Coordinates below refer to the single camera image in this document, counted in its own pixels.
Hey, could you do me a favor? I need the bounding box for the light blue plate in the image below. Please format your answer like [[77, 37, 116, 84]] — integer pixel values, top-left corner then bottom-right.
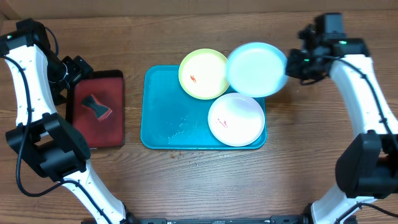
[[226, 42, 288, 98]]

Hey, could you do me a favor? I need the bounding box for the black and pink sponge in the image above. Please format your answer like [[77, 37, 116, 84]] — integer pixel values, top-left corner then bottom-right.
[[81, 95, 113, 121]]

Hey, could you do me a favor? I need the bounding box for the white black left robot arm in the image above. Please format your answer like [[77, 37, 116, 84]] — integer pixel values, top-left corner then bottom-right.
[[1, 19, 137, 223]]

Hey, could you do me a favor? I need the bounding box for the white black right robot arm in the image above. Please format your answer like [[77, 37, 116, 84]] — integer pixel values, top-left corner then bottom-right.
[[285, 13, 397, 223]]

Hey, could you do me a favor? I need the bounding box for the dark red-lined small tray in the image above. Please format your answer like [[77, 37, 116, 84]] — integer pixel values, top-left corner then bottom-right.
[[65, 70, 124, 148]]

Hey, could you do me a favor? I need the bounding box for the teal plastic tray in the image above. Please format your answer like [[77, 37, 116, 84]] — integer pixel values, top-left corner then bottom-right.
[[140, 64, 268, 151]]

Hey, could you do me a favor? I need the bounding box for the white pink plate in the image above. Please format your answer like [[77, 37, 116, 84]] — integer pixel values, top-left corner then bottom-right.
[[208, 93, 266, 147]]

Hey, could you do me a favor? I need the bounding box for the yellow-green plate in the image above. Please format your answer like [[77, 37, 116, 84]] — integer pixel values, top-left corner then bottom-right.
[[178, 49, 229, 100]]

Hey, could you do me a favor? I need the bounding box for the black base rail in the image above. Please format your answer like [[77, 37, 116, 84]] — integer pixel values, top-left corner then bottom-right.
[[139, 215, 308, 224]]

